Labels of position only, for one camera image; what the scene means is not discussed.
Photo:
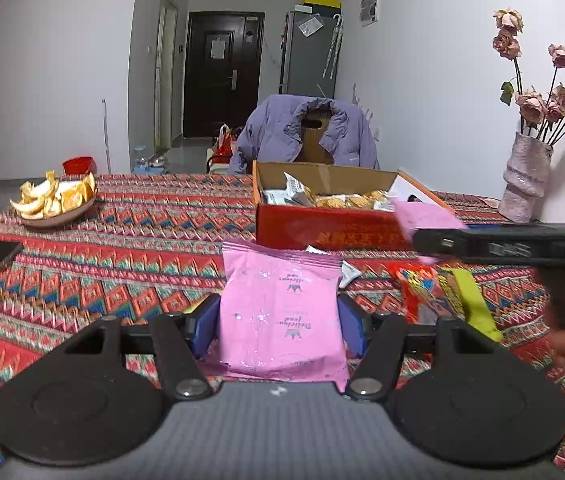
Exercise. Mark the purple puffer jacket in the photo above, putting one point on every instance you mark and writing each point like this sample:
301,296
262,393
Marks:
272,130

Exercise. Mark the pile of crisp packets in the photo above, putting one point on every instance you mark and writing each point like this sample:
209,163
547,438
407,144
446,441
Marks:
342,201

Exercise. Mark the white wall panel box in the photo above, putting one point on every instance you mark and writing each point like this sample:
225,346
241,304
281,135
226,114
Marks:
369,7

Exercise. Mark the yellow box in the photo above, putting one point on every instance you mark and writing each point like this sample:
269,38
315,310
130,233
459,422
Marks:
322,2

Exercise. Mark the red bucket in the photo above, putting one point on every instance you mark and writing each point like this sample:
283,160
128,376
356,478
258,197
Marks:
80,166

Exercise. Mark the yellow green snack packet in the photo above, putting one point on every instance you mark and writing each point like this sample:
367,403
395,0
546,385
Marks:
472,305

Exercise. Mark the bunch of dried pink roses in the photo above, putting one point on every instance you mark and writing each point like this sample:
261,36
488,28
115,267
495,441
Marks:
532,105

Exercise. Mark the red bag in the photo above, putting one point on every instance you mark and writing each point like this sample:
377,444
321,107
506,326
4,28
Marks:
223,146

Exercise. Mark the white wall socket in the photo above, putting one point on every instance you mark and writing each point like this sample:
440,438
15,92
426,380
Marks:
376,133

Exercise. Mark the white mop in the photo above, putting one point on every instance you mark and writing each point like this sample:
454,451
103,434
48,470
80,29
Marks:
106,135

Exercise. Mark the shallow plate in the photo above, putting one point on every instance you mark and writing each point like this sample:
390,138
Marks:
62,219

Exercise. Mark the clear plastic bag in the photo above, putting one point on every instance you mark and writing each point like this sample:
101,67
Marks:
311,25

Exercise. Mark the white folded umbrella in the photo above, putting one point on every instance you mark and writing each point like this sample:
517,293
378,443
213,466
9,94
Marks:
335,40

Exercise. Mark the white door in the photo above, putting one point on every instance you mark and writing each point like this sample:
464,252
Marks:
167,85

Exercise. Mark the black door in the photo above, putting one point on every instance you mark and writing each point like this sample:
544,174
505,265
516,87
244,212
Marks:
202,100

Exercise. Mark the blue low cart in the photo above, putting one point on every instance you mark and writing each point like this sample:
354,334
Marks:
155,170

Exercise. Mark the small white packet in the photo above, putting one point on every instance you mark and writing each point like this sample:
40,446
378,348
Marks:
348,274

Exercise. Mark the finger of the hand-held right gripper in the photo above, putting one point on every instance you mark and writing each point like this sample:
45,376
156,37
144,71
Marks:
437,242

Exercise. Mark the white paper notice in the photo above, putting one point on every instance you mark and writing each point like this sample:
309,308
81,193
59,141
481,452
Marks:
217,48

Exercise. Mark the red cardboard box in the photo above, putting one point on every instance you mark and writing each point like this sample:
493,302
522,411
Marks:
322,227

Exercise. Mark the patterned red tablecloth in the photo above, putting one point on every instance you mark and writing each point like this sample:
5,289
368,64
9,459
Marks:
137,240

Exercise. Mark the pink textured vase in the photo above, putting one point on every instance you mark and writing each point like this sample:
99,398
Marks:
525,180

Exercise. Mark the pile of orange peels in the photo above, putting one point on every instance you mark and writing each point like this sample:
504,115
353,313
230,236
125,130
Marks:
70,197

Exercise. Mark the red colourful snack packet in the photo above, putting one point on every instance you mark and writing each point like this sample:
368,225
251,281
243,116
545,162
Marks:
420,290

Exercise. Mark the pink snack packet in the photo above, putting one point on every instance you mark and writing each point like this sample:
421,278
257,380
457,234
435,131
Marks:
282,310
422,217

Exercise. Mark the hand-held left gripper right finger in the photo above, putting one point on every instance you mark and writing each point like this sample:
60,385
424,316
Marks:
350,325

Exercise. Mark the grey refrigerator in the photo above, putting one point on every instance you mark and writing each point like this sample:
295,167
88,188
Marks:
307,60

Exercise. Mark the tall brown cardboard box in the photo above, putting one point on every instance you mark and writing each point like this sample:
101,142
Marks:
312,145

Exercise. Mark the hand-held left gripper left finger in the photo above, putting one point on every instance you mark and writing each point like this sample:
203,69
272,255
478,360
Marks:
207,325

